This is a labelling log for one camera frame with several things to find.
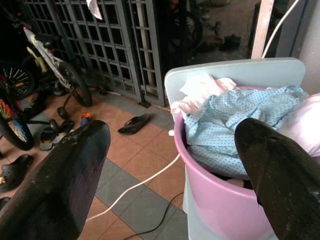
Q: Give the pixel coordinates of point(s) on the dark motorcycle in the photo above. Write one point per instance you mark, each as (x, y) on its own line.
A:
(185, 27)

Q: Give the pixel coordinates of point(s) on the purple plastic laundry basin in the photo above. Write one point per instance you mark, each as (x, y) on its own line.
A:
(220, 197)

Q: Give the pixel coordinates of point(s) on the white hanging cloth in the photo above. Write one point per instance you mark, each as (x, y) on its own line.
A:
(95, 8)

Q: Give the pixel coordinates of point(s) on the white wooden post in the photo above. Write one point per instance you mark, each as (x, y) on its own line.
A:
(262, 27)

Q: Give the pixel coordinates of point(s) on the lilac pink garment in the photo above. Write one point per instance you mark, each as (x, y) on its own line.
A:
(307, 125)

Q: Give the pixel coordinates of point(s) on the white children's bicycle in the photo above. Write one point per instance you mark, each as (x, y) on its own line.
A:
(55, 65)

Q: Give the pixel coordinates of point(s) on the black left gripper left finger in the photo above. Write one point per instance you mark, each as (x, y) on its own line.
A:
(57, 185)

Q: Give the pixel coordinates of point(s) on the light blue dotted garment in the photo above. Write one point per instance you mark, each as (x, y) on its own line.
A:
(225, 120)

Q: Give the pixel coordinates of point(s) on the pale pink garment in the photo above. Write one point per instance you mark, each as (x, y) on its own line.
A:
(200, 93)

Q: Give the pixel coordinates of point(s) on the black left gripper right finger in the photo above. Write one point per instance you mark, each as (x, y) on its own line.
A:
(280, 175)

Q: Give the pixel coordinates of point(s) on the dark slide sandal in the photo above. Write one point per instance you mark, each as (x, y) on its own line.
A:
(48, 140)

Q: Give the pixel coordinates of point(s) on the orange and blue toy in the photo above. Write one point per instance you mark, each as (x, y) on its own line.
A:
(85, 118)

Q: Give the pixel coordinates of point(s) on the grey metal folding gate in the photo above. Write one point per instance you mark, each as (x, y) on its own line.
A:
(100, 47)

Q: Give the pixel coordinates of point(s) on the black clog shoe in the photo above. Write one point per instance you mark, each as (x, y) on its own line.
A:
(15, 172)

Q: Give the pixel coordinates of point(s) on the light blue plastic stool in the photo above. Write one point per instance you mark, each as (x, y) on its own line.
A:
(235, 72)

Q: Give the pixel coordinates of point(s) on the colourful-spoked bicycle wheel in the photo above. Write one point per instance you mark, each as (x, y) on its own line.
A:
(12, 125)

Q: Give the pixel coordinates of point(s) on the black flip-flop sandal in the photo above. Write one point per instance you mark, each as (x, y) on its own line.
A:
(135, 123)

